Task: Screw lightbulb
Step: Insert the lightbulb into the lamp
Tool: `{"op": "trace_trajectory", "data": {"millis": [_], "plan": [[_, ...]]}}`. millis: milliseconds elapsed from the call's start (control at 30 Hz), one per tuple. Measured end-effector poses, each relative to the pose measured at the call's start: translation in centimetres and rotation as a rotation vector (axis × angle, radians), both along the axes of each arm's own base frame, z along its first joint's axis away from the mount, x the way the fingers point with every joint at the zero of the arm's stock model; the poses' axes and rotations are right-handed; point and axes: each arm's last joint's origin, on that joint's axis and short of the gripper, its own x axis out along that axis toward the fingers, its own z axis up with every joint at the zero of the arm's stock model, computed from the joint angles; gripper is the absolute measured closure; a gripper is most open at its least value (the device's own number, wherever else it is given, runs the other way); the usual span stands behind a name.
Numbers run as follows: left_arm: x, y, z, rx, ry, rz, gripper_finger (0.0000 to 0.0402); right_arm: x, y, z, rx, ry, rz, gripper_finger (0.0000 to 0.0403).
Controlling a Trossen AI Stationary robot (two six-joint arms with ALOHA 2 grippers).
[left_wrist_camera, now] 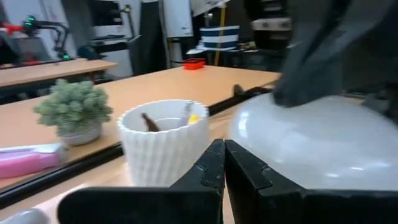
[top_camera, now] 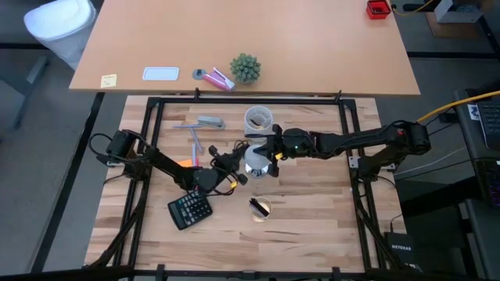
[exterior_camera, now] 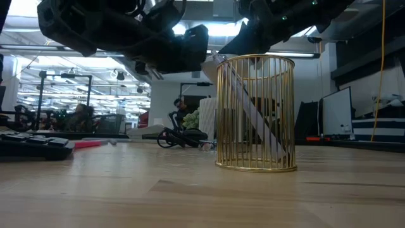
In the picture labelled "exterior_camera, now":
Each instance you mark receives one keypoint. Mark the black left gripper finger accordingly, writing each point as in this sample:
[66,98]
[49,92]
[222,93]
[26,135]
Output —
[196,47]

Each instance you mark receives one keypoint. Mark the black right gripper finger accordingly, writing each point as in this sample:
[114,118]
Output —
[250,41]

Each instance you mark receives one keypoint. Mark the white ribbed pen cup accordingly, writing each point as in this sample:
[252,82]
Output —
[208,117]

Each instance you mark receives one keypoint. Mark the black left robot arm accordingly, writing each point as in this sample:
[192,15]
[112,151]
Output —
[69,28]

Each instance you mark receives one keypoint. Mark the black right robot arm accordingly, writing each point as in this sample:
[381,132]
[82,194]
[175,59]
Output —
[332,9]

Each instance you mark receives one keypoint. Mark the person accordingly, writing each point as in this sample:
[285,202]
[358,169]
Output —
[83,117]
[179,104]

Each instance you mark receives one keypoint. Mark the green succulent plant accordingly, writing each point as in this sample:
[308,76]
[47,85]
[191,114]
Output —
[191,120]

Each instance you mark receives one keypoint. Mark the long black white stick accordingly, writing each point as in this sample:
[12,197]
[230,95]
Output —
[253,117]

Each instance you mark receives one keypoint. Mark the black office chair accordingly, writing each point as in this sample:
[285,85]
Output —
[172,120]

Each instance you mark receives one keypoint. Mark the grey stapler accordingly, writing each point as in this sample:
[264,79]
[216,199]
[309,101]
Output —
[145,130]

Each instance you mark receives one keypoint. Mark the black mesh basket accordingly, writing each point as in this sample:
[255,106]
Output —
[110,125]

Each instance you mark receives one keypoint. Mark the black upright panel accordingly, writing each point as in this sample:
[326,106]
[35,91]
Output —
[308,120]

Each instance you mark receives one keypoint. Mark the long ceiling light bar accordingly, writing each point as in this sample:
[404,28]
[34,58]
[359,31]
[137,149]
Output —
[31,47]

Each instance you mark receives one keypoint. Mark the white board panel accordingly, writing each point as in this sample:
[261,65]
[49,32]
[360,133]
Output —
[337,111]

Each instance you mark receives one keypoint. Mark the pink highlighter pen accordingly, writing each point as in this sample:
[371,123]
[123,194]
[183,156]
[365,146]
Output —
[88,144]

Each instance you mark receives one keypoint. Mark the red box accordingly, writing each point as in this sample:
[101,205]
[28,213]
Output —
[316,138]

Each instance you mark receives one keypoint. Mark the white crumpled bag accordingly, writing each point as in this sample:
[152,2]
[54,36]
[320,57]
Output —
[389,101]

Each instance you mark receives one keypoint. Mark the navy white striped box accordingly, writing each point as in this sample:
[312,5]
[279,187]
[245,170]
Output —
[379,131]

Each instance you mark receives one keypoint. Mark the black calculator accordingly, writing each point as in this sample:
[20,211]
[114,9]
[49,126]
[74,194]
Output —
[31,149]

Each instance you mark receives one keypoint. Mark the black background gantry frame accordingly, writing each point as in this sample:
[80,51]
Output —
[41,95]

